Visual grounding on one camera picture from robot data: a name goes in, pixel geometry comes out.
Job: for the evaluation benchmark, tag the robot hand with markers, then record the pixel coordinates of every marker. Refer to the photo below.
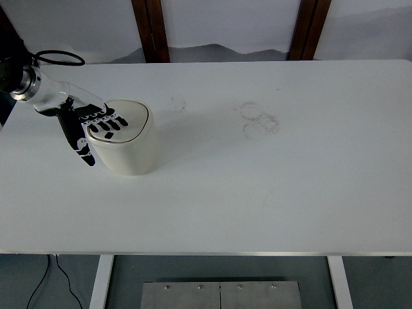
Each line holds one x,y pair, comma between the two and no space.
54,93

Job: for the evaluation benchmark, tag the small cream lidded trash bin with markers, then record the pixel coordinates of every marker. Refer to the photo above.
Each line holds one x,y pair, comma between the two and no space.
135,154

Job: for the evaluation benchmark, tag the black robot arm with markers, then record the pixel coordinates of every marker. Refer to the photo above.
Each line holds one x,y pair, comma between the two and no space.
9,74

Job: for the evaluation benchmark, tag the white landscape screen panel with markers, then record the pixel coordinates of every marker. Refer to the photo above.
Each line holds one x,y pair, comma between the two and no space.
228,22
80,25
370,25

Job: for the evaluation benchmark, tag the white table leg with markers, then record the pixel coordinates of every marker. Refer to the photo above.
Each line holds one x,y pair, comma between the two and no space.
101,283
340,283

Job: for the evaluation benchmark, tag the grey metal plate with screws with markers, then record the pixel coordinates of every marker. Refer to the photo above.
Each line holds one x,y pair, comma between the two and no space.
193,297

